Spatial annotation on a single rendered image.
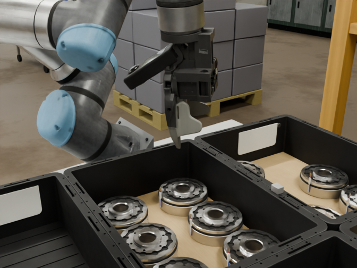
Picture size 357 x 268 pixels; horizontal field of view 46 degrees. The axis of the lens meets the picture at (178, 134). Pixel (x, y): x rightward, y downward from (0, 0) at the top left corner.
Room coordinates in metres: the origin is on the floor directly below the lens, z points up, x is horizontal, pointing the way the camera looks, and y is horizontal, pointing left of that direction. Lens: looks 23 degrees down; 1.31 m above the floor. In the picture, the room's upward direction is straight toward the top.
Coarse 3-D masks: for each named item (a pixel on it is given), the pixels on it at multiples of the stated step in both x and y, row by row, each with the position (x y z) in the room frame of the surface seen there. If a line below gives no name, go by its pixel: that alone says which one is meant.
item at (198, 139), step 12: (264, 120) 0.98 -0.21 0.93; (276, 120) 0.99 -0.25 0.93; (300, 120) 0.98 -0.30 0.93; (216, 132) 0.91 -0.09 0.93; (228, 132) 0.91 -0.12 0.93; (324, 132) 0.91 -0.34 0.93; (204, 144) 0.84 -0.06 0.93; (348, 144) 0.85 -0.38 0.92; (228, 156) 0.78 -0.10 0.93; (240, 168) 0.73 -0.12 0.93; (264, 180) 0.68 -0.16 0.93; (300, 204) 0.60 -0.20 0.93; (324, 216) 0.56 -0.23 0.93; (348, 216) 0.56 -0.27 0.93; (336, 228) 0.54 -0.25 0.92
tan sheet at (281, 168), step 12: (276, 156) 0.98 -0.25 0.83; (288, 156) 0.98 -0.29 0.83; (264, 168) 0.92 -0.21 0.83; (276, 168) 0.92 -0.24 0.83; (288, 168) 0.92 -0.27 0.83; (300, 168) 0.92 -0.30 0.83; (276, 180) 0.86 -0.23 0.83; (288, 180) 0.86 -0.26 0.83; (288, 192) 0.80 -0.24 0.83; (300, 192) 0.80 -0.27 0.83; (324, 204) 0.75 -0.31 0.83; (336, 204) 0.75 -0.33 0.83
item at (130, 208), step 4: (120, 200) 0.71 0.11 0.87; (124, 200) 0.71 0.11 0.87; (112, 204) 0.70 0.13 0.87; (116, 204) 0.70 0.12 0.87; (120, 204) 0.70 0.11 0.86; (124, 204) 0.70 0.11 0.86; (128, 204) 0.70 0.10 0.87; (132, 204) 0.70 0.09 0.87; (108, 208) 0.68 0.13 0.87; (112, 208) 0.68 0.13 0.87; (128, 208) 0.68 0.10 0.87; (132, 208) 0.68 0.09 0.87; (112, 212) 0.67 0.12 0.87; (116, 212) 0.67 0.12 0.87; (120, 212) 0.67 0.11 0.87; (124, 212) 0.67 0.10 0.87; (128, 212) 0.67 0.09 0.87
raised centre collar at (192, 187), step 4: (176, 184) 0.77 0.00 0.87; (180, 184) 0.78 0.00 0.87; (184, 184) 0.78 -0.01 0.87; (188, 184) 0.77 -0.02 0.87; (172, 188) 0.76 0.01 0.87; (176, 188) 0.77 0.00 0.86; (192, 188) 0.76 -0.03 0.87; (176, 192) 0.74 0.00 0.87; (180, 192) 0.74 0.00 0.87; (184, 192) 0.74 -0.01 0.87; (188, 192) 0.74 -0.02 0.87; (192, 192) 0.75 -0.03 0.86
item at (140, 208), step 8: (104, 200) 0.72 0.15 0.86; (112, 200) 0.72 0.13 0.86; (128, 200) 0.72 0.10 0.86; (136, 200) 0.72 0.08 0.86; (104, 208) 0.69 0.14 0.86; (136, 208) 0.69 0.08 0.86; (144, 208) 0.69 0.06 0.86; (112, 216) 0.66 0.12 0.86; (120, 216) 0.66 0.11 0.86; (128, 216) 0.66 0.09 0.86; (136, 216) 0.67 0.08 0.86; (144, 216) 0.67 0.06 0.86; (120, 224) 0.64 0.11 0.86; (128, 224) 0.64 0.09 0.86
